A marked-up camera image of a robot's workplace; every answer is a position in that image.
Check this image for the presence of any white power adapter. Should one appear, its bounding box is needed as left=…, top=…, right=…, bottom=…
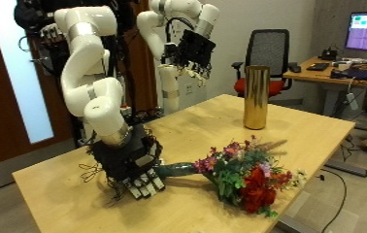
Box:
left=344, top=92, right=360, bottom=112

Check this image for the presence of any black desk phone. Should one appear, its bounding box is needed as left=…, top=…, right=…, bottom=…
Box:
left=318, top=47, right=340, bottom=62

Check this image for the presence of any metal door handle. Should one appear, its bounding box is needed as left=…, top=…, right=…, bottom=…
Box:
left=17, top=35, right=32, bottom=53

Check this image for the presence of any grey table foot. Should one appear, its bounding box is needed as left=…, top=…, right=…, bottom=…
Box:
left=323, top=159, right=367, bottom=179

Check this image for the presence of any black floor cable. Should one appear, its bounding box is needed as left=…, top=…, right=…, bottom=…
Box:
left=318, top=168, right=348, bottom=233

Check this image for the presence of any wooden office desk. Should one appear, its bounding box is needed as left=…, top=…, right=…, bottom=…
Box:
left=283, top=56, right=367, bottom=118

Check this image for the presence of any tall gold cylinder vase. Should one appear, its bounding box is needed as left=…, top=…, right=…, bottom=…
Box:
left=242, top=65, right=273, bottom=131

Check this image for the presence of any black keyboard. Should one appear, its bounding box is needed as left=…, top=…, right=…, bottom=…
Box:
left=306, top=62, right=332, bottom=72

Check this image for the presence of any black hanging bag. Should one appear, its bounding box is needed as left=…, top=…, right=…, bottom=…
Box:
left=13, top=0, right=57, bottom=32

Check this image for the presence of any black mesh red office chair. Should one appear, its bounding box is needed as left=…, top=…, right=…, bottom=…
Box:
left=231, top=28, right=299, bottom=99

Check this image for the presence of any flower bouquet with green stem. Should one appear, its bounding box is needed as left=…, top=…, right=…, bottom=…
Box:
left=154, top=135, right=307, bottom=218

